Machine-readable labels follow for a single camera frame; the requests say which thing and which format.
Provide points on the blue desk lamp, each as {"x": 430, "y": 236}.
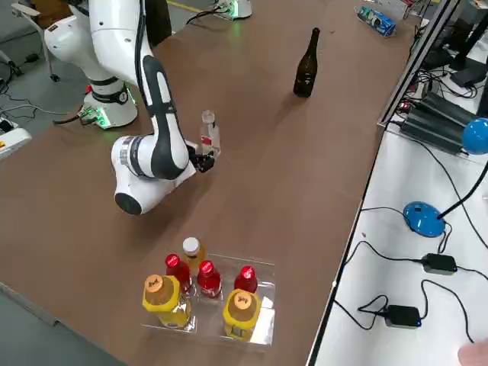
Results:
{"x": 423, "y": 219}

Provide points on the yellow drink bottle orange cap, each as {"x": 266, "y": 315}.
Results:
{"x": 165, "y": 301}
{"x": 241, "y": 316}

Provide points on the teal snack packet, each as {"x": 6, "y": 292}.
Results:
{"x": 366, "y": 13}

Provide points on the aluminium frame post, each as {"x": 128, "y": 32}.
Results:
{"x": 404, "y": 82}

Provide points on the black power adapter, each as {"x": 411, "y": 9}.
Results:
{"x": 402, "y": 316}
{"x": 440, "y": 264}

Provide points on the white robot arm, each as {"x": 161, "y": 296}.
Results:
{"x": 114, "y": 45}
{"x": 240, "y": 7}

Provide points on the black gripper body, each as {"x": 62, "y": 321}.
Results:
{"x": 193, "y": 154}

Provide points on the small yellow bottle white cap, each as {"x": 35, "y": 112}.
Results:
{"x": 193, "y": 255}

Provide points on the person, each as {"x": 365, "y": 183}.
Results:
{"x": 160, "y": 23}

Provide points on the black finned metal box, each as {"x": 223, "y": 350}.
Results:
{"x": 450, "y": 108}
{"x": 431, "y": 131}

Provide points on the blue cookie packet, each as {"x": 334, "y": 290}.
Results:
{"x": 383, "y": 23}

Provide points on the clear acrylic bottle shelf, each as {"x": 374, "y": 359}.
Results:
{"x": 263, "y": 305}

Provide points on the black monitor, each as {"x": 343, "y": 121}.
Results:
{"x": 467, "y": 45}

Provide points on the dark glass bottle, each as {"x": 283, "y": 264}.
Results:
{"x": 305, "y": 72}

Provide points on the clear plastic drink bottle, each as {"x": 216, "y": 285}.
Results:
{"x": 210, "y": 129}

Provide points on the red drink bottle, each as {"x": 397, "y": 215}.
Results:
{"x": 177, "y": 272}
{"x": 209, "y": 280}
{"x": 246, "y": 280}

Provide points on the white cabinet yellow sticker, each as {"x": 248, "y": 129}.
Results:
{"x": 15, "y": 141}

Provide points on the white chair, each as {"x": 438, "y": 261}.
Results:
{"x": 24, "y": 9}

